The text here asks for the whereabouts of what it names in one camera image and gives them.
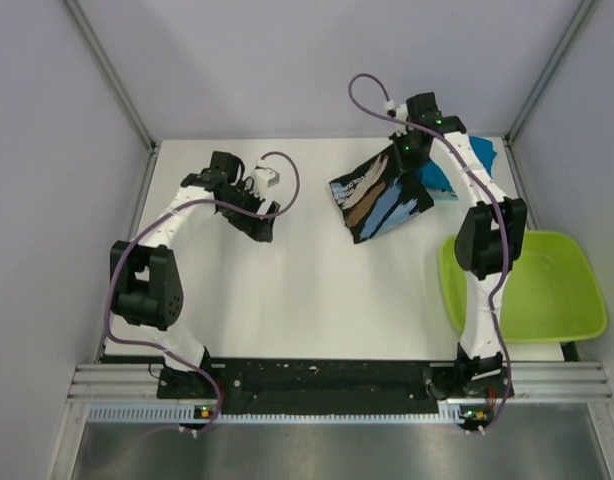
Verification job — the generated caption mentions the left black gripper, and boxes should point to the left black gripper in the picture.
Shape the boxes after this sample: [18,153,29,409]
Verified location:
[219,179,279,242]

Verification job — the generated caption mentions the black t shirt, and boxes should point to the black t shirt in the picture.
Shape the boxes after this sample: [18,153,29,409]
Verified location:
[329,146,434,244]

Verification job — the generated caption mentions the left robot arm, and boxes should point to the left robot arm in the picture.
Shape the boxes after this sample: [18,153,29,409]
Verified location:
[109,151,281,397]

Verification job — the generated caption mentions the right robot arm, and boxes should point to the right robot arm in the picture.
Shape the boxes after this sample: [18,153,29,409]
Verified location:
[385,93,527,398]

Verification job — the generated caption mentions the top blue folded shirt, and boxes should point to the top blue folded shirt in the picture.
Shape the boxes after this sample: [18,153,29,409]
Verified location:
[416,136,497,195]

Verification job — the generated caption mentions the light teal folded shirt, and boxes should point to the light teal folded shirt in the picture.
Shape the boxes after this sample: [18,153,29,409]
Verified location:
[429,190,458,201]

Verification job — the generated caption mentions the green plastic basin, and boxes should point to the green plastic basin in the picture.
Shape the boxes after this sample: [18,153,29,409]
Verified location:
[439,230,607,356]

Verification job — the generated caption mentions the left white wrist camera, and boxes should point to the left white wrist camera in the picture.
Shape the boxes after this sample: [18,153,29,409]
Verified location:
[245,162,280,197]

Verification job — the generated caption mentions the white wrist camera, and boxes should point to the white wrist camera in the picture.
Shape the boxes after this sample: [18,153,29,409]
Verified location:
[245,162,280,197]
[384,100,409,142]

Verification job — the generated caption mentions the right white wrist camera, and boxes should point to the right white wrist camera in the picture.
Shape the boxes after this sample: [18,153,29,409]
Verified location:
[384,100,409,142]

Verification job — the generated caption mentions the left aluminium frame post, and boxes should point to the left aluminium frame post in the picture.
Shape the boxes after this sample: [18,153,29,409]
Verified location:
[61,0,161,151]

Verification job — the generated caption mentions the aluminium frame post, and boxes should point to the aluminium frame post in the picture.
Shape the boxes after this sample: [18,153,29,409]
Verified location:
[61,0,161,151]
[503,0,601,146]

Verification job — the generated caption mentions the right aluminium frame post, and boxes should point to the right aluminium frame post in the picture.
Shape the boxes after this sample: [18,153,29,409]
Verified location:
[503,0,601,146]

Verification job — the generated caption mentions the light blue cable duct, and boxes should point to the light blue cable duct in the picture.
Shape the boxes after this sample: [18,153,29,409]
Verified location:
[87,404,486,426]

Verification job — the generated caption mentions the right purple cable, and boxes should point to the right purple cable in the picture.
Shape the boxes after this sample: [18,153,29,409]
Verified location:
[348,73,513,434]

